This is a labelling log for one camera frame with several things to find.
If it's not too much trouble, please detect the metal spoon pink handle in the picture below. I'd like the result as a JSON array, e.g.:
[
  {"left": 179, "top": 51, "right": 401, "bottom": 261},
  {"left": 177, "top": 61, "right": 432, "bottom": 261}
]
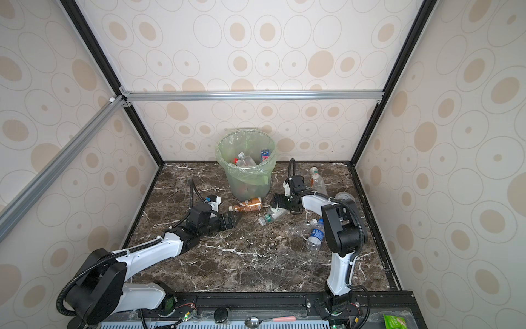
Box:
[{"left": 244, "top": 316, "right": 297, "bottom": 329}]

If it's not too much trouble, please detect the horizontal aluminium frame bar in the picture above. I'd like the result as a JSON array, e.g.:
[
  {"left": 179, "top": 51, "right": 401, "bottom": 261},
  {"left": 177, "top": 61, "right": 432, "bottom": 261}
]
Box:
[{"left": 123, "top": 90, "right": 384, "bottom": 101}]

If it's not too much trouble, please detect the clear bottle green cap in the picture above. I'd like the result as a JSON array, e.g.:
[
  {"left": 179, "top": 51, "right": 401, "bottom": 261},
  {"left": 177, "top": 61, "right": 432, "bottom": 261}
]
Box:
[{"left": 258, "top": 208, "right": 288, "bottom": 226}]

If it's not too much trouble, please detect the clear square bottle white cap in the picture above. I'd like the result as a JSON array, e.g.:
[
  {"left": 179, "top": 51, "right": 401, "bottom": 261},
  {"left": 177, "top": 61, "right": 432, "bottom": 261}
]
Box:
[{"left": 237, "top": 152, "right": 257, "bottom": 167}]

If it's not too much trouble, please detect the clear bottle blue cap right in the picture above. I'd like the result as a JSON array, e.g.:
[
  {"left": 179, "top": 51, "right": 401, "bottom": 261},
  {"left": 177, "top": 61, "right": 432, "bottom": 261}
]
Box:
[{"left": 306, "top": 219, "right": 325, "bottom": 252}]

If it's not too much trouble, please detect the clear adhesive tape roll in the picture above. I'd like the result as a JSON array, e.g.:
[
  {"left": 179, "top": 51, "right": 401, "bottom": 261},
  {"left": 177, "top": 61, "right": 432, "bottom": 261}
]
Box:
[{"left": 335, "top": 192, "right": 356, "bottom": 203}]

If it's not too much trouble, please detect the grey mesh waste bin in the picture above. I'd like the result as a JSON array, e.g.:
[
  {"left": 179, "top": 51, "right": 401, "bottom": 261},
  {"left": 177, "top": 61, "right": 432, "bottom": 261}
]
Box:
[{"left": 216, "top": 129, "right": 279, "bottom": 202}]

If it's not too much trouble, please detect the black round knob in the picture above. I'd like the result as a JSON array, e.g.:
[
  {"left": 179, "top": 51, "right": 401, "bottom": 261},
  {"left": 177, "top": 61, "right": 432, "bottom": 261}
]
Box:
[{"left": 213, "top": 307, "right": 229, "bottom": 324}]

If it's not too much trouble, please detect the green packet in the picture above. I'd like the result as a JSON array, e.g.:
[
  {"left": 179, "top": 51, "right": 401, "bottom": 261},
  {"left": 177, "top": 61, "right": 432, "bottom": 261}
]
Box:
[{"left": 384, "top": 315, "right": 408, "bottom": 329}]

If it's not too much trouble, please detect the left slanted aluminium bar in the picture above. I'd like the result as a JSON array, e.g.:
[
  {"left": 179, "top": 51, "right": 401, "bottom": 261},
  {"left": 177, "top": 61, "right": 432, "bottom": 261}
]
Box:
[{"left": 1, "top": 95, "right": 125, "bottom": 240}]

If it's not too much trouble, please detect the right black corrugated cable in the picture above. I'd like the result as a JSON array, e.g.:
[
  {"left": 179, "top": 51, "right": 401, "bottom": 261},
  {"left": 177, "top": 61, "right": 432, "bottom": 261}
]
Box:
[{"left": 286, "top": 158, "right": 371, "bottom": 329}]

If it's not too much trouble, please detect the brown tea bottle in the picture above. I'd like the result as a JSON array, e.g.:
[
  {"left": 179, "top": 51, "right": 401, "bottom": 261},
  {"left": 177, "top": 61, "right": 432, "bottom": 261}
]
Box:
[{"left": 229, "top": 197, "right": 262, "bottom": 212}]

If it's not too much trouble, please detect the blue label bottle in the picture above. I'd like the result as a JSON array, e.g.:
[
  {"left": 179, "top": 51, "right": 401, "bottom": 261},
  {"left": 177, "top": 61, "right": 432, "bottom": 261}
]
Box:
[{"left": 260, "top": 149, "right": 271, "bottom": 163}]

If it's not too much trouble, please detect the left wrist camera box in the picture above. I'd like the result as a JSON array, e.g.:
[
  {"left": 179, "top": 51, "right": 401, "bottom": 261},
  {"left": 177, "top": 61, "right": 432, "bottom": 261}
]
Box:
[{"left": 205, "top": 195, "right": 221, "bottom": 212}]

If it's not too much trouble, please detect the left black corrugated cable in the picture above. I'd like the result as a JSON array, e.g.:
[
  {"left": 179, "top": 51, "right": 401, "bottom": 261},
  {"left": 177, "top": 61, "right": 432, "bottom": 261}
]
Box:
[{"left": 55, "top": 177, "right": 206, "bottom": 317}]

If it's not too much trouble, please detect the crushed clear bottle blue cap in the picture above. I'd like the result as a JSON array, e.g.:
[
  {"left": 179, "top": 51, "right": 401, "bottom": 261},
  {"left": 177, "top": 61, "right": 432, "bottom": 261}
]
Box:
[{"left": 286, "top": 219, "right": 318, "bottom": 237}]

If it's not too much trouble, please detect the clear bottle green white label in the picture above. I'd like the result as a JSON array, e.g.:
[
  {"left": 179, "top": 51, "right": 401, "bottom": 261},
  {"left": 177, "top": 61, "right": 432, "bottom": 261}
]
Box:
[{"left": 310, "top": 167, "right": 327, "bottom": 195}]

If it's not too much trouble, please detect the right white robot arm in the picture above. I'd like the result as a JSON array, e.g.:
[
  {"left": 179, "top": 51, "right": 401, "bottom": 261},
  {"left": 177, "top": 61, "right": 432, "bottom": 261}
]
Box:
[{"left": 273, "top": 175, "right": 367, "bottom": 297}]

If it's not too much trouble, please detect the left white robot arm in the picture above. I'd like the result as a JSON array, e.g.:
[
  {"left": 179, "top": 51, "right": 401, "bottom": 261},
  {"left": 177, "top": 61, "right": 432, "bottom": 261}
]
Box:
[{"left": 56, "top": 202, "right": 241, "bottom": 326}]

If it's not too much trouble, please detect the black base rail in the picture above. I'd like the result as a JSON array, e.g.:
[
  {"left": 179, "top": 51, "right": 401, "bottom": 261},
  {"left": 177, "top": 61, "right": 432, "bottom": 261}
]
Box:
[{"left": 97, "top": 291, "right": 427, "bottom": 328}]

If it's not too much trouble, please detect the green plastic bin liner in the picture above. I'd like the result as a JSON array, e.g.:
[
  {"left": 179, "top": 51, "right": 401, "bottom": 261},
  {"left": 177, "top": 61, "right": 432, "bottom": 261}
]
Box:
[{"left": 215, "top": 128, "right": 278, "bottom": 185}]

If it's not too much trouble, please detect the black corrugated cable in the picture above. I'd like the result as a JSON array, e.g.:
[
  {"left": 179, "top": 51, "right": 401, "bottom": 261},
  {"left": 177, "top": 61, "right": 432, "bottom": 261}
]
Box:
[
  {"left": 55, "top": 177, "right": 206, "bottom": 317},
  {"left": 286, "top": 158, "right": 371, "bottom": 329}
]

